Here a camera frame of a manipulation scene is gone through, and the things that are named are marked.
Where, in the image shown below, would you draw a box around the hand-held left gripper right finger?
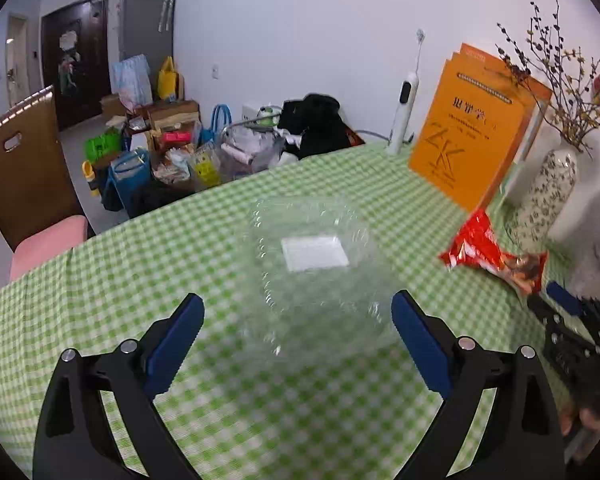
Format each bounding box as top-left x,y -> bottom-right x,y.
391,290 -> 566,480

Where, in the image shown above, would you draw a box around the black bag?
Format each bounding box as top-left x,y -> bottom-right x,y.
277,93 -> 366,161

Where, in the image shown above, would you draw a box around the paper door decoration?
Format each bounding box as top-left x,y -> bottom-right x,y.
57,30 -> 78,93

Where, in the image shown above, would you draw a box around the clear plastic container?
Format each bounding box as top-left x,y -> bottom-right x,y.
247,197 -> 396,356

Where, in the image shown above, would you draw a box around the dried budded branches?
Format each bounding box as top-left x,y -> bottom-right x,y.
495,0 -> 600,153

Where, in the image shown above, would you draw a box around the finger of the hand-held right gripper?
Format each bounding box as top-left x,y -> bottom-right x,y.
546,281 -> 588,317
526,294 -> 566,328

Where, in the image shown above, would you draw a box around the blue handled bag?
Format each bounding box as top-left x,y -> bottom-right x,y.
210,104 -> 233,146

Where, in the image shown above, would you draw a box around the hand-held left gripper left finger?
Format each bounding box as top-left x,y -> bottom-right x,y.
32,292 -> 206,480

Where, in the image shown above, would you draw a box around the clear plastic bag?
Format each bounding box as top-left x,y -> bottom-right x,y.
220,125 -> 286,181

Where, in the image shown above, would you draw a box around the pink seat cushion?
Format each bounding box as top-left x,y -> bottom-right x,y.
9,215 -> 88,283

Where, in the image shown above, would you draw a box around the yellow bag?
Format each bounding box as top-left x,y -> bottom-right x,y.
158,56 -> 185,101

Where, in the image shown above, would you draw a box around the white spotted vase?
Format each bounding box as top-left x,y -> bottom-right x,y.
510,145 -> 581,251

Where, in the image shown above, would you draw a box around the blue tote bag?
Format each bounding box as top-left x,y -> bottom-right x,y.
107,149 -> 153,211

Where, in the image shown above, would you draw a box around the orange book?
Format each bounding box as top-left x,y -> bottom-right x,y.
450,42 -> 553,111
408,57 -> 538,213

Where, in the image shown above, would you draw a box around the large cardboard box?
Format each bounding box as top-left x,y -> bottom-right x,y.
147,100 -> 201,146

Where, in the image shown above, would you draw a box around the white electric toothbrush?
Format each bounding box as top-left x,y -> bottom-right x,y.
387,29 -> 426,157

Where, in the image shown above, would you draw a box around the light blue printed bag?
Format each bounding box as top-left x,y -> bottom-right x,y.
111,55 -> 153,106

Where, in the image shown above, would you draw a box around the person's right hand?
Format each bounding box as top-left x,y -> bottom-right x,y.
560,402 -> 600,436

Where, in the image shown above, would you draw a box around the torn red snack wrapper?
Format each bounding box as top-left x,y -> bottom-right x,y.
439,210 -> 550,297

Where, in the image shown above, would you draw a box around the light brown wooden chair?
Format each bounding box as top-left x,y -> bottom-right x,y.
0,85 -> 88,253

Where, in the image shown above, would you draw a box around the dark brown door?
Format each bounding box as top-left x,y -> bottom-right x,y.
41,0 -> 112,132

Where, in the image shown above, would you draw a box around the white square pad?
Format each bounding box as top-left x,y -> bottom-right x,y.
281,235 -> 350,272

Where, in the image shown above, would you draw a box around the green bag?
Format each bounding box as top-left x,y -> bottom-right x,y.
84,130 -> 123,166

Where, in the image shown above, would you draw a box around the small cardboard box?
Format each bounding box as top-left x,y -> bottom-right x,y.
100,94 -> 128,118

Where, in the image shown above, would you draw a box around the white door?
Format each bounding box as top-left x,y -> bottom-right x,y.
5,14 -> 31,108

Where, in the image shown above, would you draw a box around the green checked tablecloth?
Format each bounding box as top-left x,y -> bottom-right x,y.
0,142 -> 596,480

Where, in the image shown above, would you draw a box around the yellow bottle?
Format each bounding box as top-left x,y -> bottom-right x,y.
81,161 -> 101,196

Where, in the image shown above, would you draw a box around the grey refrigerator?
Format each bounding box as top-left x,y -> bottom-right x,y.
122,0 -> 178,106

